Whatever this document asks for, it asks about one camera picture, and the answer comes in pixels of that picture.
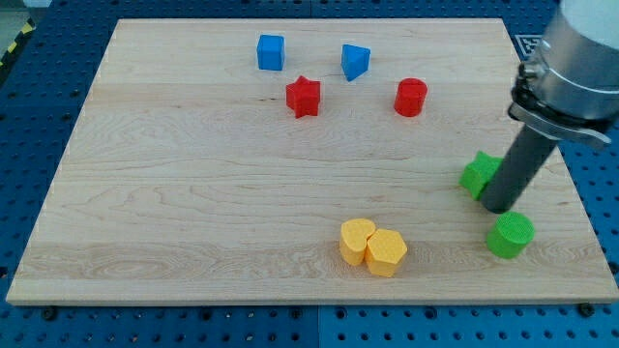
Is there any light wooden board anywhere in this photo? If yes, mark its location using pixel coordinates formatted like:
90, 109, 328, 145
7, 18, 618, 306

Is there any black white fiducial tag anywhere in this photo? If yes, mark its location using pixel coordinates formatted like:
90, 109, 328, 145
514, 34, 542, 59

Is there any yellow black hazard tape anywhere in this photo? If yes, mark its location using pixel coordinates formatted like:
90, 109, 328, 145
1, 17, 36, 70

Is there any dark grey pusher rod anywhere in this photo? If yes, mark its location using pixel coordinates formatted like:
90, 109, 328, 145
480, 126, 558, 214

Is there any blue cube block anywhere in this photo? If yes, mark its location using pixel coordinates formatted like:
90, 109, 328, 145
256, 35, 285, 71

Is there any blue triangle block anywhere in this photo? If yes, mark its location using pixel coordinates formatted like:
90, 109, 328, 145
340, 44, 371, 82

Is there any red star block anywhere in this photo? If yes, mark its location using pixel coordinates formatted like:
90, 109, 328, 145
285, 75, 321, 118

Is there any red cylinder block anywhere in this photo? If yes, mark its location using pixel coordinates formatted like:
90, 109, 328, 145
394, 77, 428, 117

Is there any yellow heart block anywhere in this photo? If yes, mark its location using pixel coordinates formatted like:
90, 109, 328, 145
339, 218, 376, 266

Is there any green cylinder block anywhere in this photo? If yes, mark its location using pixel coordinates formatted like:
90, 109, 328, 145
486, 212, 536, 259

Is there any green star block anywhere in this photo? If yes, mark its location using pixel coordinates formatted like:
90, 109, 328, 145
458, 151, 503, 201

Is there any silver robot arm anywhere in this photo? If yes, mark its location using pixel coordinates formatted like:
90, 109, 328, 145
509, 0, 618, 152

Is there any yellow hexagon block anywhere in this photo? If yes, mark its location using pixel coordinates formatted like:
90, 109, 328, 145
365, 228, 408, 277

